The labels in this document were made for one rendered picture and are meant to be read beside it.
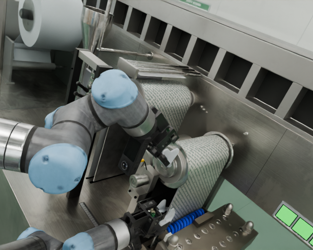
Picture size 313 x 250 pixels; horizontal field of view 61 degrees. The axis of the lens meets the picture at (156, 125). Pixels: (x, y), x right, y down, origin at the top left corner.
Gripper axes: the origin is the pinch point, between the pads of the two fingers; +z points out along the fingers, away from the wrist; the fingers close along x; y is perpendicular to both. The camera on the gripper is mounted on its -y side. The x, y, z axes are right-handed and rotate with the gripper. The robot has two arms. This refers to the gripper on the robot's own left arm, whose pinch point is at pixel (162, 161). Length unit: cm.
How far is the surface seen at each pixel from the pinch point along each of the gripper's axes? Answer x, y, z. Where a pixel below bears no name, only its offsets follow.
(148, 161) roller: 7.6, -2.8, 7.3
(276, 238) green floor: -22, 33, 237
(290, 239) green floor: -31, 43, 249
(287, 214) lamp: -30.0, 17.3, 32.6
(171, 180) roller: -3.4, -1.8, 5.9
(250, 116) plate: -2.7, 34.2, 19.4
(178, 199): -6.1, -4.4, 13.4
